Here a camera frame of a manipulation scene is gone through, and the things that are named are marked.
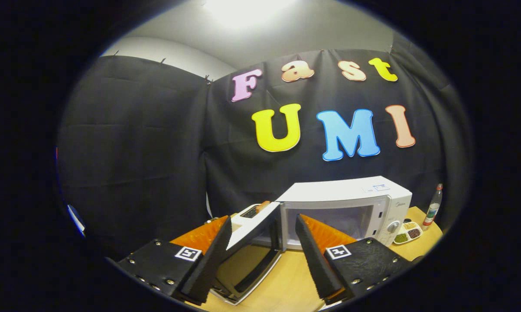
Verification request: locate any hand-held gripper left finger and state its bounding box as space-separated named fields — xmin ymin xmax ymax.
xmin=117 ymin=215 xmax=233 ymax=305

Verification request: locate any white toaster oven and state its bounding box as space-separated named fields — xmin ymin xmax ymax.
xmin=208 ymin=175 xmax=413 ymax=306

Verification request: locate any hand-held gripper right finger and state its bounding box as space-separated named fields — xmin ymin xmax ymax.
xmin=295 ymin=214 xmax=413 ymax=305

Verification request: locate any black backdrop cloth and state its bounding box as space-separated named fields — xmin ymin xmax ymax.
xmin=57 ymin=43 xmax=473 ymax=260

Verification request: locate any white pop-up toaster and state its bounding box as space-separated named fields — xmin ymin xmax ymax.
xmin=230 ymin=201 xmax=273 ymax=232

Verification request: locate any clear plastic bottle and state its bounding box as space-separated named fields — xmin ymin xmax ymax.
xmin=422 ymin=183 xmax=443 ymax=231

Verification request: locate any white divided dish with beans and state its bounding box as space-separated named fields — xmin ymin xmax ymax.
xmin=393 ymin=219 xmax=423 ymax=245

